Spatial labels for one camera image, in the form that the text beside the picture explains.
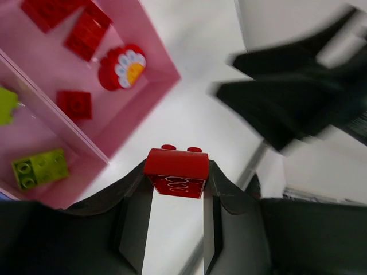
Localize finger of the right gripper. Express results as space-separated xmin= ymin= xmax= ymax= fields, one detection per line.
xmin=214 ymin=77 xmax=343 ymax=151
xmin=231 ymin=7 xmax=364 ymax=79

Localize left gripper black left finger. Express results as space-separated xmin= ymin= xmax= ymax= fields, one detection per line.
xmin=1 ymin=164 xmax=153 ymax=274

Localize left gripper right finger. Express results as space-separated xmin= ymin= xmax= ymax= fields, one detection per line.
xmin=202 ymin=159 xmax=367 ymax=275

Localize small red square lego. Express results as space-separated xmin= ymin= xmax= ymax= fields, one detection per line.
xmin=56 ymin=90 xmax=92 ymax=120

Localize yellow green lego block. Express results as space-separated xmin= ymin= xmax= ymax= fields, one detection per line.
xmin=0 ymin=87 xmax=19 ymax=125

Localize red white lego piece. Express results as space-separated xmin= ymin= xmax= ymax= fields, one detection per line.
xmin=98 ymin=44 xmax=146 ymax=91

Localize red lego brick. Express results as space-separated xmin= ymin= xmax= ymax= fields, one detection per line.
xmin=21 ymin=0 xmax=91 ymax=33
xmin=64 ymin=1 xmax=112 ymax=62

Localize small pink bin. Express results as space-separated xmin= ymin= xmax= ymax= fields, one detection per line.
xmin=1 ymin=53 xmax=108 ymax=209

